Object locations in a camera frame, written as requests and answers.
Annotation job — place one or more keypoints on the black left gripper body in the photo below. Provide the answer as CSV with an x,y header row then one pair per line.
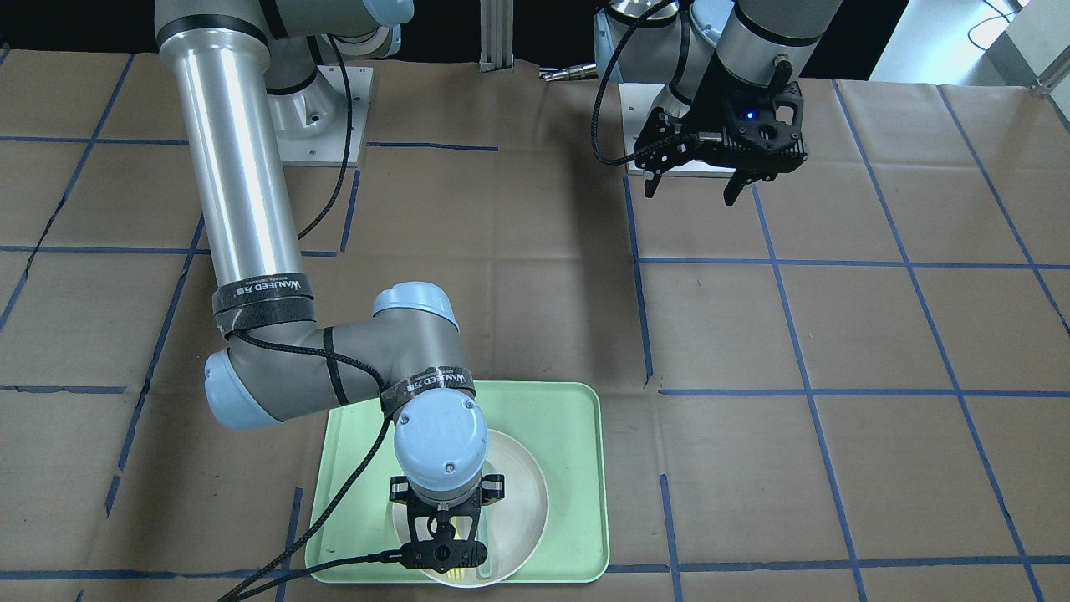
x,y
717,107

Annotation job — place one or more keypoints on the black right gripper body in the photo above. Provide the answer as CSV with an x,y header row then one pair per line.
x,y
493,486

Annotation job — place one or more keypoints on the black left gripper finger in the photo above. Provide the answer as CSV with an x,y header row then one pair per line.
x,y
735,185
652,180

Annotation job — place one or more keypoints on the yellow fork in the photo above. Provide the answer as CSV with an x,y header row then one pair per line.
x,y
458,573

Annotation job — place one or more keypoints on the round white plate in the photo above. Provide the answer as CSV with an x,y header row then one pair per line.
x,y
517,522

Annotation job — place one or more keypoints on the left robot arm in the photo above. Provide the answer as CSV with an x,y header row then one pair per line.
x,y
671,43

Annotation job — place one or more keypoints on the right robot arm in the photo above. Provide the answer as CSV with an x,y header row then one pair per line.
x,y
279,364

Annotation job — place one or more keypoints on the light green tray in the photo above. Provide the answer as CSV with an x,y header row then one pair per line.
x,y
558,422

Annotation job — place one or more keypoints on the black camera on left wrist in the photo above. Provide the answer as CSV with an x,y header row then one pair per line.
x,y
767,123

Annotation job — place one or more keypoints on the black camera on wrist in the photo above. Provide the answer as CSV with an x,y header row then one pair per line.
x,y
442,556
767,123

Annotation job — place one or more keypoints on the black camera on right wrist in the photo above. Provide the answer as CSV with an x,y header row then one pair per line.
x,y
442,556

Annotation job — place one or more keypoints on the aluminium frame post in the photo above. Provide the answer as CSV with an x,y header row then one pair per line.
x,y
496,35

